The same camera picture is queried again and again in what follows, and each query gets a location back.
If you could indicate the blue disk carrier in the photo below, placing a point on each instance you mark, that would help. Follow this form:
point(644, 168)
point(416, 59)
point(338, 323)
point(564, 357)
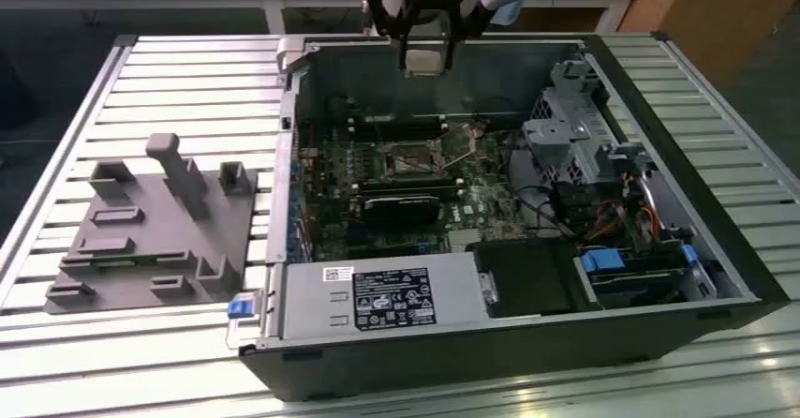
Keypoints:
point(603, 261)

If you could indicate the black open PC case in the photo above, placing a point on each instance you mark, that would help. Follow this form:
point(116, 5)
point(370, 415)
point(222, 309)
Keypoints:
point(438, 366)

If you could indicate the small silver chipset heatsink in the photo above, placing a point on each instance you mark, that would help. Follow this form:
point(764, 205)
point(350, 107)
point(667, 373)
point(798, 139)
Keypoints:
point(466, 239)

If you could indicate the small blue plastic clip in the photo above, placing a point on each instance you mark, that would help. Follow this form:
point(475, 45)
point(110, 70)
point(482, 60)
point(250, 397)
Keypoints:
point(688, 255)

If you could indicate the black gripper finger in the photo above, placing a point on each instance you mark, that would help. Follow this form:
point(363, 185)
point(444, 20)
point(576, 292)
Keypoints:
point(384, 24)
point(474, 24)

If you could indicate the black RAM slot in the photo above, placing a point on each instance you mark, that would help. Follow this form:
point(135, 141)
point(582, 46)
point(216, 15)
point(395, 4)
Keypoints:
point(406, 129)

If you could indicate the wooden cabinet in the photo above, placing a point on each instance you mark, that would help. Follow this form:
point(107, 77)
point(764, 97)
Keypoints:
point(719, 15)

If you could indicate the blue case latch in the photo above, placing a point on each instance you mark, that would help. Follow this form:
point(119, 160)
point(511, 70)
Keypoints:
point(243, 306)

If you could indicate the black graphics card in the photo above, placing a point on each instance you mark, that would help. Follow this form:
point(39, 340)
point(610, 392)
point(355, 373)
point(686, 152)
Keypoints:
point(400, 209)

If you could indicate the CPU socket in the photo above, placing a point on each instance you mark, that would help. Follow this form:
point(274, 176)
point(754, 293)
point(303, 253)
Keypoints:
point(410, 158)

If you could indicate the silver power supply unit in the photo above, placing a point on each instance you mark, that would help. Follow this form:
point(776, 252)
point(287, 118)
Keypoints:
point(312, 305)

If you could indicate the green RAM stick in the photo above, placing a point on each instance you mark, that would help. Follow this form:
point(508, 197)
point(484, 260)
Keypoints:
point(126, 261)

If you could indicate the green motherboard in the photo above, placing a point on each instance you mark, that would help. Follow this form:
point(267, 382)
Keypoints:
point(487, 202)

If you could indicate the grey metal drive cage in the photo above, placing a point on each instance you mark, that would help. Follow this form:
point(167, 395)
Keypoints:
point(563, 146)

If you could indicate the metal disk bay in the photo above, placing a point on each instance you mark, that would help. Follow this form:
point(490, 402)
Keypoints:
point(650, 273)

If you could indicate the silver square CPU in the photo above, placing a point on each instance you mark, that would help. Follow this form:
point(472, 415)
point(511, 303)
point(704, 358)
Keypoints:
point(426, 64)

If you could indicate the grey parts rack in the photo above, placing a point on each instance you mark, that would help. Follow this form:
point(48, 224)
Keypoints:
point(156, 230)

